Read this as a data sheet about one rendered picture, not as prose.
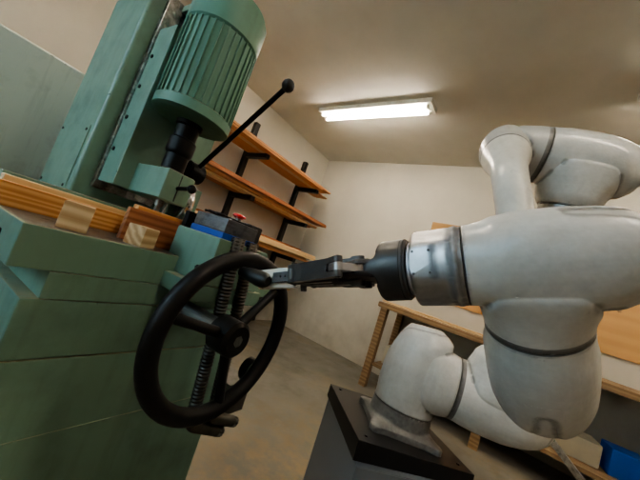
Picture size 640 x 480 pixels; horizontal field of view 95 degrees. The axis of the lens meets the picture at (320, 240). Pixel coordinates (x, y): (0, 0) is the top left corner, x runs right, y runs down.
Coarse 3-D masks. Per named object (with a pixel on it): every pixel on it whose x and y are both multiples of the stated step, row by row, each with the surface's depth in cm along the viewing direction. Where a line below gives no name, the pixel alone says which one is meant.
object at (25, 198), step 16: (0, 192) 47; (16, 192) 48; (32, 192) 50; (48, 192) 52; (16, 208) 48; (32, 208) 50; (48, 208) 52; (96, 208) 58; (96, 224) 58; (112, 224) 61
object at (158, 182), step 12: (144, 168) 69; (156, 168) 66; (168, 168) 64; (132, 180) 70; (144, 180) 67; (156, 180) 65; (168, 180) 64; (180, 180) 66; (192, 180) 69; (144, 192) 66; (156, 192) 64; (168, 192) 65; (180, 192) 67; (156, 204) 68; (180, 204) 68
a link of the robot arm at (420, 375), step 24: (408, 336) 78; (432, 336) 75; (384, 360) 82; (408, 360) 74; (432, 360) 73; (456, 360) 74; (384, 384) 76; (408, 384) 72; (432, 384) 71; (456, 384) 70; (408, 408) 72; (432, 408) 71
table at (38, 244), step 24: (0, 216) 43; (24, 216) 43; (48, 216) 52; (0, 240) 41; (24, 240) 39; (48, 240) 41; (72, 240) 43; (96, 240) 45; (120, 240) 52; (24, 264) 39; (48, 264) 41; (72, 264) 44; (96, 264) 46; (120, 264) 49; (144, 264) 52; (168, 264) 56; (168, 288) 54; (216, 288) 55
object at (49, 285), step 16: (16, 272) 47; (32, 272) 44; (48, 272) 42; (64, 272) 43; (32, 288) 43; (48, 288) 42; (64, 288) 43; (80, 288) 45; (96, 288) 47; (112, 288) 49; (128, 288) 51; (144, 288) 53; (160, 288) 56; (144, 304) 54; (208, 304) 66
